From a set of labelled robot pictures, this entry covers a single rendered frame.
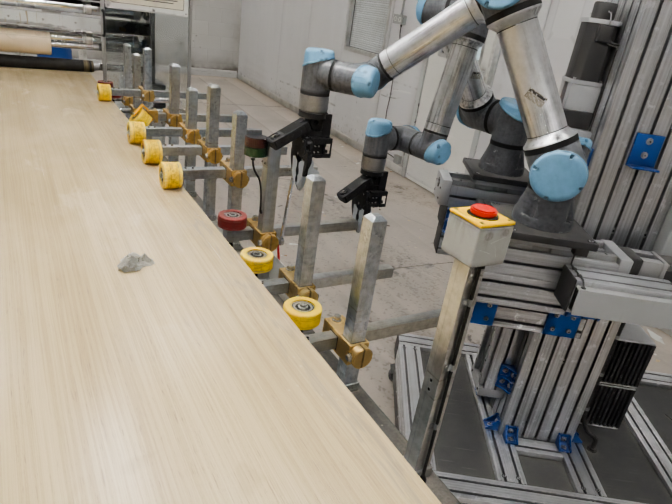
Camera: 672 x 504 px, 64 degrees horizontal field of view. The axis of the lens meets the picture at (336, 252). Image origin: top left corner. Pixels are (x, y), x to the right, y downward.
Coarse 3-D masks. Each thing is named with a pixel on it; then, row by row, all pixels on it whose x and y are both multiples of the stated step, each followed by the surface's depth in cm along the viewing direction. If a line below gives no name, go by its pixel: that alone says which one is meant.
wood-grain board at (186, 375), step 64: (0, 128) 196; (64, 128) 207; (0, 192) 143; (64, 192) 149; (128, 192) 156; (0, 256) 113; (64, 256) 117; (192, 256) 125; (0, 320) 93; (64, 320) 96; (128, 320) 99; (192, 320) 102; (256, 320) 105; (0, 384) 80; (64, 384) 81; (128, 384) 83; (192, 384) 85; (256, 384) 88; (320, 384) 90; (0, 448) 69; (64, 448) 71; (128, 448) 72; (192, 448) 74; (256, 448) 75; (320, 448) 77; (384, 448) 79
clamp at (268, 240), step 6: (252, 222) 156; (252, 228) 155; (258, 234) 151; (264, 234) 150; (270, 234) 150; (276, 234) 152; (252, 240) 155; (258, 240) 150; (264, 240) 149; (270, 240) 150; (276, 240) 151; (258, 246) 152; (264, 246) 150; (270, 246) 151; (276, 246) 152
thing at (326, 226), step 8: (280, 224) 160; (288, 224) 161; (296, 224) 162; (320, 224) 165; (328, 224) 166; (336, 224) 168; (344, 224) 169; (352, 224) 171; (224, 232) 152; (232, 232) 151; (240, 232) 152; (248, 232) 154; (280, 232) 159; (288, 232) 160; (296, 232) 162; (320, 232) 166; (328, 232) 168; (232, 240) 152; (240, 240) 153
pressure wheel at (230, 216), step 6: (222, 210) 152; (228, 210) 152; (234, 210) 153; (222, 216) 148; (228, 216) 149; (234, 216) 150; (240, 216) 150; (246, 216) 150; (222, 222) 148; (228, 222) 147; (234, 222) 147; (240, 222) 148; (246, 222) 151; (222, 228) 148; (228, 228) 148; (234, 228) 148; (240, 228) 149
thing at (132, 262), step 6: (132, 252) 120; (126, 258) 116; (132, 258) 117; (138, 258) 118; (144, 258) 118; (150, 258) 121; (120, 264) 116; (126, 264) 115; (132, 264) 117; (138, 264) 116; (144, 264) 118; (150, 264) 118; (126, 270) 114; (132, 270) 115
